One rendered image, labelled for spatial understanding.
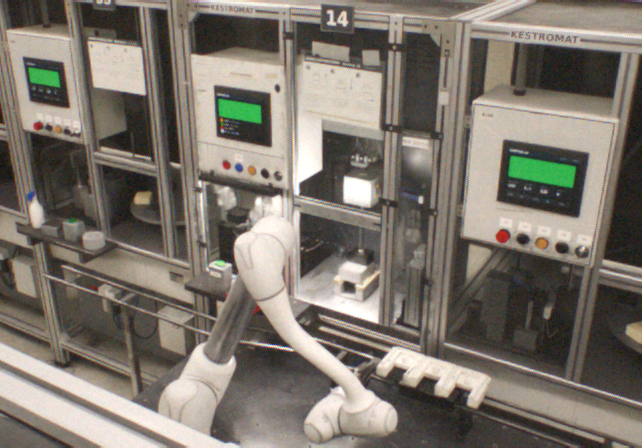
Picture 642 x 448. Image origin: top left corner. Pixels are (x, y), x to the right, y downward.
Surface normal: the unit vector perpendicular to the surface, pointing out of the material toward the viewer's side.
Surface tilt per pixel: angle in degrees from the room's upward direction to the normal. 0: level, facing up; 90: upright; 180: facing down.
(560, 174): 90
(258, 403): 0
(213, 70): 90
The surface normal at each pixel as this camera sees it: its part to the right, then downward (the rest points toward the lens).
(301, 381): 0.00, -0.91
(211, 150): -0.51, 0.36
